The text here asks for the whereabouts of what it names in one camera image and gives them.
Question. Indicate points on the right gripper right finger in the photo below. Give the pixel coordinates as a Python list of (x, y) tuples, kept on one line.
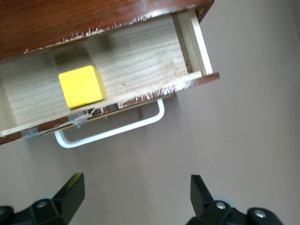
[(211, 213)]

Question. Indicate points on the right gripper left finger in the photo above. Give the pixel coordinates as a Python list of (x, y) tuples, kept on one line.
[(58, 208)]

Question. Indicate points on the yellow wooden cube block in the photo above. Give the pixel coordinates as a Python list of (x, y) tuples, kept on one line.
[(80, 87)]

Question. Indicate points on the dark brown wooden cabinet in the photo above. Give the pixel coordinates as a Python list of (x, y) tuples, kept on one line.
[(70, 21)]

